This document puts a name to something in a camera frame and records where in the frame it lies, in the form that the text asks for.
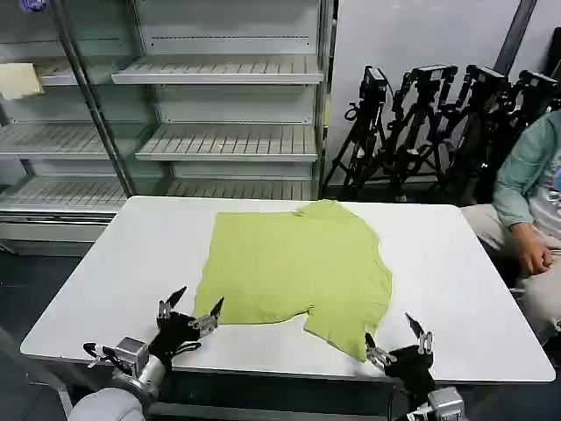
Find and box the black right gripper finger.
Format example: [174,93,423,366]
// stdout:
[404,311,436,355]
[364,332,399,367]

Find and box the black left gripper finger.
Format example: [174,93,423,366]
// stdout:
[188,296,226,338]
[156,286,188,326]

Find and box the person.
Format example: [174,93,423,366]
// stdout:
[459,109,561,347]

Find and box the black left wrist cable loop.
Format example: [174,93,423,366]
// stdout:
[82,341,118,369]

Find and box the person's hand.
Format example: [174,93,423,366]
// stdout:
[514,232,555,277]

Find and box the green t-shirt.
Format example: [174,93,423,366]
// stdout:
[192,199,394,364]

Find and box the grey metal shelf unit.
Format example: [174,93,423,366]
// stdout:
[111,0,337,201]

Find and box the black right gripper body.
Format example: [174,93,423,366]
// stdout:
[384,345,440,401]

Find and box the dark slanted pole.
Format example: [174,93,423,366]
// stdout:
[497,0,538,74]

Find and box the glass door display cabinet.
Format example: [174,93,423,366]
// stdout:
[0,0,135,258]

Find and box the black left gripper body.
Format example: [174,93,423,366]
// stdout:
[147,310,205,366]

